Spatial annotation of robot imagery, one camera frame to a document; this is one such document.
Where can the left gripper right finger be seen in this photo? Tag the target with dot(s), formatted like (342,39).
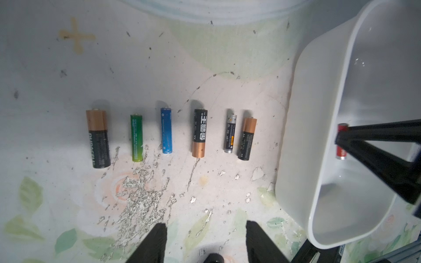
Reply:
(260,248)

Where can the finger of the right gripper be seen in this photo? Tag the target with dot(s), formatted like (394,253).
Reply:
(405,131)
(402,176)

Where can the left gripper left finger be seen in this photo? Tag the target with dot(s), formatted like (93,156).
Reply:
(152,248)

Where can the red green AAA battery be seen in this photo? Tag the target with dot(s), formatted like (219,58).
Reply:
(340,152)

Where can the black silver AAA battery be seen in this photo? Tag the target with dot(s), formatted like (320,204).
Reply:
(230,133)

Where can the blue battery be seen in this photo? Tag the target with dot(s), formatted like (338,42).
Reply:
(166,127)

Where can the black copper Duracell AA battery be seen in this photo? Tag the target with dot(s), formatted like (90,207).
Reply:
(98,138)

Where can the white plastic storage box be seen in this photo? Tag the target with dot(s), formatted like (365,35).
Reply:
(362,72)

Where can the floral table mat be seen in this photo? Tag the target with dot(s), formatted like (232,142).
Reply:
(62,58)

